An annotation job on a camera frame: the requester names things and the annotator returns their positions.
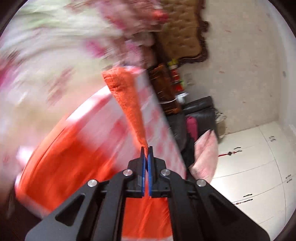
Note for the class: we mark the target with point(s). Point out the pink pillow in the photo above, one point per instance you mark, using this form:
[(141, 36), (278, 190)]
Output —
[(206, 157)]

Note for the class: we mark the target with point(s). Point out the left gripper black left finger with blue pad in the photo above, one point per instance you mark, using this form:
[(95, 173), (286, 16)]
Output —
[(135, 187)]

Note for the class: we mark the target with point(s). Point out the orange fleece pant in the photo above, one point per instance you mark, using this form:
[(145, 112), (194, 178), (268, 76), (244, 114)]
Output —
[(95, 142)]

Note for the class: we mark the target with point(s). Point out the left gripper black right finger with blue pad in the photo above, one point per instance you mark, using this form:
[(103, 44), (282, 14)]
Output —
[(158, 183)]

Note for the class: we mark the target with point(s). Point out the dark wooden nightstand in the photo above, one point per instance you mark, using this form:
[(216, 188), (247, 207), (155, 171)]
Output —
[(161, 83)]

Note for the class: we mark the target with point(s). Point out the magenta garment on chair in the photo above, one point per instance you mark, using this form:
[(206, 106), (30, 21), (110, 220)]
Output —
[(192, 127)]

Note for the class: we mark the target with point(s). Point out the white wardrobe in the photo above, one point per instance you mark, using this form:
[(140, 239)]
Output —
[(256, 172)]

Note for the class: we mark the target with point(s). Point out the pink white checkered cloth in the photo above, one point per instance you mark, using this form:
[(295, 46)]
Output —
[(156, 127)]

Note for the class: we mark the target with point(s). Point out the tufted tan headboard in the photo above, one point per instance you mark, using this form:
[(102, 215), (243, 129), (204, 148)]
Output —
[(181, 37)]

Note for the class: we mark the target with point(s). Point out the floral bed sheet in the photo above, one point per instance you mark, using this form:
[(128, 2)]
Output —
[(52, 56)]

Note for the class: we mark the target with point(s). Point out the black leather armchair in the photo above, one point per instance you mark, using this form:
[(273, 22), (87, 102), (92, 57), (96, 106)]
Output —
[(203, 111)]

